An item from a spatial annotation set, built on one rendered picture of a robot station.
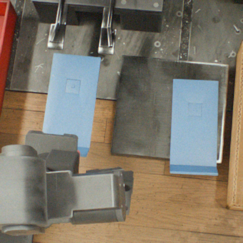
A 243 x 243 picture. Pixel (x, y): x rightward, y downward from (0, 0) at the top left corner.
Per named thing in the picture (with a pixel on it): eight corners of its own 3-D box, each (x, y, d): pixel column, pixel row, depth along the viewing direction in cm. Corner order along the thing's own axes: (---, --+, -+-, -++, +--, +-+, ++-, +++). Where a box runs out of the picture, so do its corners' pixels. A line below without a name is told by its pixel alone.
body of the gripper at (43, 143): (79, 133, 79) (70, 153, 72) (74, 208, 82) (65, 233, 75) (28, 128, 79) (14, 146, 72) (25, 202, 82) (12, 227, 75)
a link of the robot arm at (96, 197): (123, 159, 74) (108, 135, 62) (127, 233, 71) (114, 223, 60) (26, 167, 75) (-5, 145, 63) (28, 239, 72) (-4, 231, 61)
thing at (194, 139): (169, 176, 94) (170, 172, 92) (173, 79, 98) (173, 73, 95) (215, 179, 94) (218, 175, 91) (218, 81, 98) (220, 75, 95)
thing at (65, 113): (39, 155, 89) (35, 151, 86) (54, 53, 93) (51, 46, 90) (88, 160, 89) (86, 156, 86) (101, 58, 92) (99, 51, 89)
